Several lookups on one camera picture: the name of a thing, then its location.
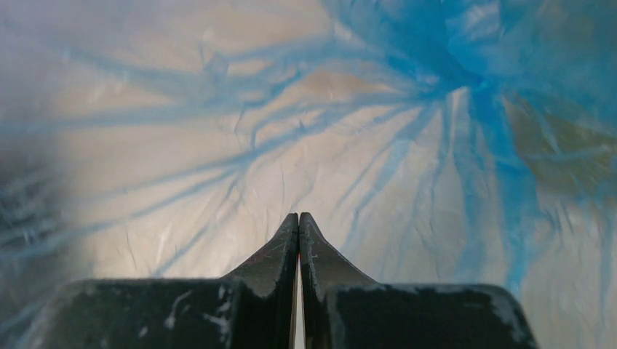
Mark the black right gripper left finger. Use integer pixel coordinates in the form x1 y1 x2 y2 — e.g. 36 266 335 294
24 213 299 348

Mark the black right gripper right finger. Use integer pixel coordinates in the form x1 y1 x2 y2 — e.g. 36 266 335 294
298 212 538 348

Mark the blue plastic trash bag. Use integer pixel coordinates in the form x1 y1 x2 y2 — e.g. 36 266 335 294
1 1 616 348

